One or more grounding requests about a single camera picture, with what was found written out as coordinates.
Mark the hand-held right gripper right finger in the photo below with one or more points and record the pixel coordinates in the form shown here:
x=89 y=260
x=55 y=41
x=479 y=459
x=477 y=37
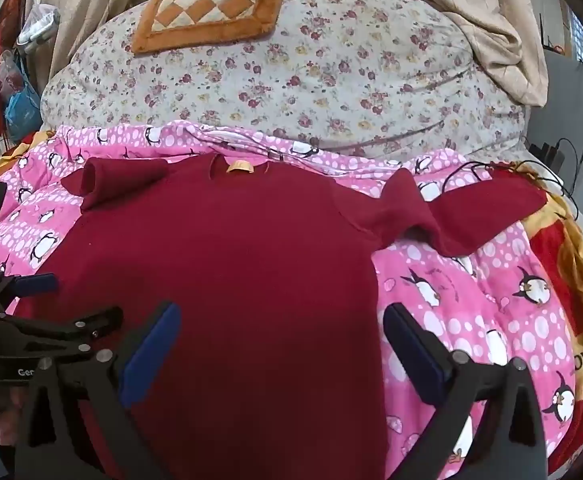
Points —
x=416 y=355

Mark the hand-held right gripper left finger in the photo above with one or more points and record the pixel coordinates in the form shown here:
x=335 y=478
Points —
x=149 y=355

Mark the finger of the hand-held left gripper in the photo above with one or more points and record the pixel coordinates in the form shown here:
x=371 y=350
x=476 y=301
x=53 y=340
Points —
x=71 y=332
x=38 y=284

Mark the dark red sweater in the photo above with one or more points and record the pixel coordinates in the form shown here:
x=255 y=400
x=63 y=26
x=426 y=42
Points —
x=251 y=285

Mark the pink penguin print blanket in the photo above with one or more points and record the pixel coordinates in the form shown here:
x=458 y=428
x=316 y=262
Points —
x=471 y=310

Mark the blue plastic bag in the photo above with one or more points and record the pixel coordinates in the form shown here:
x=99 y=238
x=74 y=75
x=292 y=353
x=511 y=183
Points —
x=21 y=110

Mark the red hanging cloth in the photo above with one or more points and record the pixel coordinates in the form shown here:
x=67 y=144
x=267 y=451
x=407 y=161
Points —
x=6 y=40

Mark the clear plastic bag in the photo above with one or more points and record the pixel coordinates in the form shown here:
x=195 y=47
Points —
x=38 y=27

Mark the beige curtain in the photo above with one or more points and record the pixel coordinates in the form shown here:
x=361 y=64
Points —
x=91 y=5

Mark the floral quilt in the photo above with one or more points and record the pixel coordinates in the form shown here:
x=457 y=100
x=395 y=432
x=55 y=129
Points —
x=351 y=70

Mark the orange checkered cushion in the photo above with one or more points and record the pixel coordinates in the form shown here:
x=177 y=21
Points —
x=206 y=7

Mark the beige draped cloth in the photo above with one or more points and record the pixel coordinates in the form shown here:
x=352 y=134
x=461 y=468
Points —
x=491 y=25

